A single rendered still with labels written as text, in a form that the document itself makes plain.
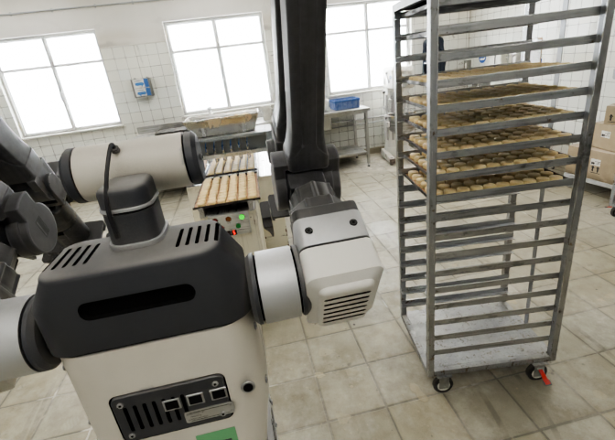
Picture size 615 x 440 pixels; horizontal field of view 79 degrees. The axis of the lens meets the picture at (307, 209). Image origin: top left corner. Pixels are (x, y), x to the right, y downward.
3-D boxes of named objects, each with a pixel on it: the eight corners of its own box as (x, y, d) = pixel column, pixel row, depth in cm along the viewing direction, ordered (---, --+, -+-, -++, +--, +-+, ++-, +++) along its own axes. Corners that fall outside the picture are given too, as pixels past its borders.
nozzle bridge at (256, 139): (191, 176, 317) (181, 135, 305) (275, 163, 324) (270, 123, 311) (185, 187, 287) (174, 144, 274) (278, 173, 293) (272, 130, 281)
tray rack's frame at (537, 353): (428, 391, 187) (432, -17, 121) (400, 325, 235) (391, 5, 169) (555, 375, 188) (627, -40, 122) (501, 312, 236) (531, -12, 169)
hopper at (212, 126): (191, 134, 304) (188, 117, 299) (260, 125, 309) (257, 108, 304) (186, 141, 277) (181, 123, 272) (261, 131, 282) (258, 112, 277)
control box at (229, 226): (212, 236, 231) (208, 216, 226) (251, 230, 233) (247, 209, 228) (211, 239, 228) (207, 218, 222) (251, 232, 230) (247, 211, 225)
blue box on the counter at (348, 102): (335, 111, 556) (334, 101, 551) (329, 109, 584) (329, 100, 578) (361, 107, 563) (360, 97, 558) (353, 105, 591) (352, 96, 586)
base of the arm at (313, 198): (295, 268, 56) (292, 220, 46) (285, 225, 61) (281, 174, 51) (352, 257, 57) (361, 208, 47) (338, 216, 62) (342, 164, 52)
